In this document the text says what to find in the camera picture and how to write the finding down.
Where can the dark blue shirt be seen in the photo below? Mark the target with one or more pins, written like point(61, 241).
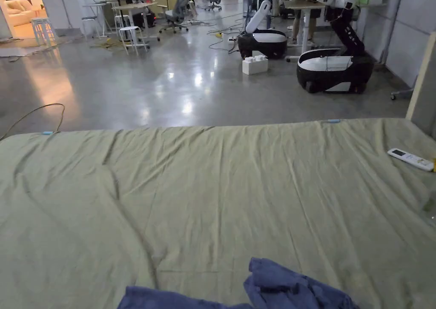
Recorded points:
point(279, 285)

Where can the bed with pale green sheet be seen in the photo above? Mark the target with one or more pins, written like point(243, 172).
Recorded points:
point(204, 193)

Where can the white foam packing block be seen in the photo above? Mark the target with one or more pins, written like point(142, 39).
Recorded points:
point(254, 65)

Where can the white and black mobile robot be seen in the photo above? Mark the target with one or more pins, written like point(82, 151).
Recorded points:
point(264, 33)
point(335, 64)

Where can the wooden standing desk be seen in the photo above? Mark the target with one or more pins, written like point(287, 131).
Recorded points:
point(306, 16)

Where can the wooden desk with white legs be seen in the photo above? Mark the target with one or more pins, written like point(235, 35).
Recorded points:
point(134, 11)

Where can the white remote control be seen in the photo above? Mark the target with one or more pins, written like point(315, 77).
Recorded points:
point(410, 159)

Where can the padded headboard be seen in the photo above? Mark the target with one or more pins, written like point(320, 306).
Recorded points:
point(422, 81)

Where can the cream sofa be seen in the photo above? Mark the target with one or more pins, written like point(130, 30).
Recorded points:
point(18, 11)

